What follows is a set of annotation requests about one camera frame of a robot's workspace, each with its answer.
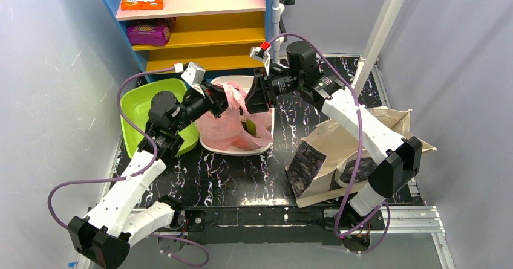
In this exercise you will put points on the white rectangular tray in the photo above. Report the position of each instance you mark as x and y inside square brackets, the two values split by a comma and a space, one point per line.
[245, 82]

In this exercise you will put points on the colourful wooden shelf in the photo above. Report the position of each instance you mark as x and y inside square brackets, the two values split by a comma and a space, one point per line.
[217, 34]

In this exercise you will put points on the aluminium base frame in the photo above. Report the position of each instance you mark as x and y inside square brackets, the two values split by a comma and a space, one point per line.
[205, 217]

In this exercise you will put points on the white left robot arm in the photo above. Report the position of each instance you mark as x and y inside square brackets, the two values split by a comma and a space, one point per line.
[108, 231]

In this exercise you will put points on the white pvc pipe stand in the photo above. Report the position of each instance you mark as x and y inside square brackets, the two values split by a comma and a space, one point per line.
[277, 8]

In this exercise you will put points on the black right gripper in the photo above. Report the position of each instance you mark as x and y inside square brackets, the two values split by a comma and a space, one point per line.
[262, 89]

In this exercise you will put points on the beige canvas tote bag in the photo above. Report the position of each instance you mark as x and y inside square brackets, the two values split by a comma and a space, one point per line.
[323, 162]

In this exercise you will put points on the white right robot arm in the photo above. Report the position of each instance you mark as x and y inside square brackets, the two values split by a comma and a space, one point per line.
[397, 158]

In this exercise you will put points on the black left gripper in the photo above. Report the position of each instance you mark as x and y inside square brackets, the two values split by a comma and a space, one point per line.
[218, 100]

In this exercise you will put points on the green plastic tray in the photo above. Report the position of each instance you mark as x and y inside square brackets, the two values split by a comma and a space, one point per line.
[136, 104]

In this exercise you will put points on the white camera pole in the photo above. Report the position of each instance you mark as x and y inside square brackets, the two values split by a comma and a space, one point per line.
[382, 27]

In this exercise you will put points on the purple snack bag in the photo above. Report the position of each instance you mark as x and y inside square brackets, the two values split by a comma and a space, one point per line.
[153, 32]

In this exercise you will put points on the pink plastic grocery bag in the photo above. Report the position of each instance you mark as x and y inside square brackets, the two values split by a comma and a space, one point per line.
[236, 126]

